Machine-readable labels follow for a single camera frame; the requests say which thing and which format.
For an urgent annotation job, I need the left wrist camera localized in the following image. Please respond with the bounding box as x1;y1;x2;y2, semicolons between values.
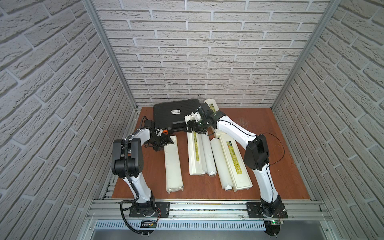
144;120;155;129

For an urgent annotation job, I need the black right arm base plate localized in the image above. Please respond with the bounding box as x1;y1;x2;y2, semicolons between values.
246;202;288;219

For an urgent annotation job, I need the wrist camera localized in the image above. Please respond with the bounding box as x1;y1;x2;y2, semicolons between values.
144;120;155;129
198;103;214;116

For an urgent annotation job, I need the cream dispenser far back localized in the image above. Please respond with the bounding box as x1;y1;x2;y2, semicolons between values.
204;99;219;113

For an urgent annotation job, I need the black plastic tool case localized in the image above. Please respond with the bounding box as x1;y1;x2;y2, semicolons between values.
153;99;200;134

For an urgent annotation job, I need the cream dispenser right front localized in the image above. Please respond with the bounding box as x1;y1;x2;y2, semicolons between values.
219;134;253;192

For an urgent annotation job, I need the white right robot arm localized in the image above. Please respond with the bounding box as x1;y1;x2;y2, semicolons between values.
187;110;282;218

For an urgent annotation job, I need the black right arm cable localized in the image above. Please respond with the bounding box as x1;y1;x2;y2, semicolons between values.
260;131;286;169

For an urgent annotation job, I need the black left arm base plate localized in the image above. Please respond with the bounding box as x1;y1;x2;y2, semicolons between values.
129;202;171;218

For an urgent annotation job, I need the aluminium corner post right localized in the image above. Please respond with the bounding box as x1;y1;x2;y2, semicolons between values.
271;0;341;111

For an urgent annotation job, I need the aluminium corner post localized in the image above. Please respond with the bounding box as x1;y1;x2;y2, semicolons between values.
271;0;341;111
83;0;139;111

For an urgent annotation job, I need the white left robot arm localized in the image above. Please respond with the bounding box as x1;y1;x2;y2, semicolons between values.
112;128;174;213

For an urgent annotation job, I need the white plastic wrap roll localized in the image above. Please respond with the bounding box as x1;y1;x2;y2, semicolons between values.
185;115;207;176
210;138;234;191
201;135;217;177

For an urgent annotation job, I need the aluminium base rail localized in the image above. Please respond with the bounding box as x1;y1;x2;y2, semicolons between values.
80;199;336;237

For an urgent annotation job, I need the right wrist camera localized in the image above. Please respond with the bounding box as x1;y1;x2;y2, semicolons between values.
198;103;214;116

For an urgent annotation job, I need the aluminium corner post left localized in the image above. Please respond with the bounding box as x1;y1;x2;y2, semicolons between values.
83;0;139;111

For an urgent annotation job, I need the cream dispenser with lid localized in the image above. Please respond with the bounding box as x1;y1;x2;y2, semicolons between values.
164;136;184;194

